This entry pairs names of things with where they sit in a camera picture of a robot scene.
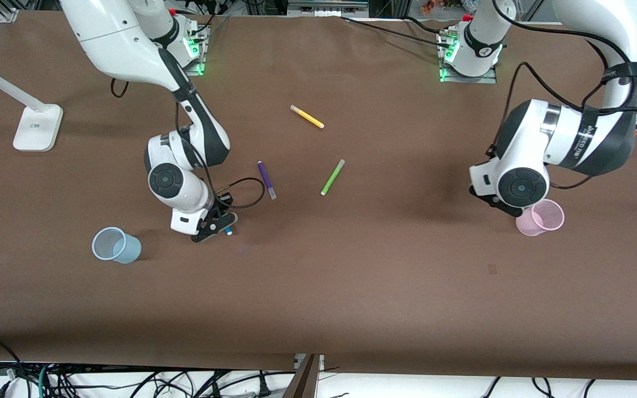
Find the grey metal frame piece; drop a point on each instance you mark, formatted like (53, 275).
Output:
(324, 6)

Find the white desk lamp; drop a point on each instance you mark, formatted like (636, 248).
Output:
(36, 130)

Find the purple marker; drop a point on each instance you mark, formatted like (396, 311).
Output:
(265, 177)

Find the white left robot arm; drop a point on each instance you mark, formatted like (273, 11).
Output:
(528, 138)

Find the green marker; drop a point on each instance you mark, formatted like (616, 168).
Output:
(332, 178)

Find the brown wooden table leg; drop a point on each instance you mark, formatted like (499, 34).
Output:
(303, 381)

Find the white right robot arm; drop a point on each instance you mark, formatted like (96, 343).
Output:
(125, 38)

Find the light blue plastic cup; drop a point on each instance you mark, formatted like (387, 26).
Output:
(128, 251)

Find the pink plastic cup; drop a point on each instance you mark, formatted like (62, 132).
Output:
(551, 221)

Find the yellow marker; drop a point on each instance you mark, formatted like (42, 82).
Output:
(308, 117)

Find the aluminium extrusion corner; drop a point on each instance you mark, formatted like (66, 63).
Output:
(8, 15)

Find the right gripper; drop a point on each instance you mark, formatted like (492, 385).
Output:
(220, 202)

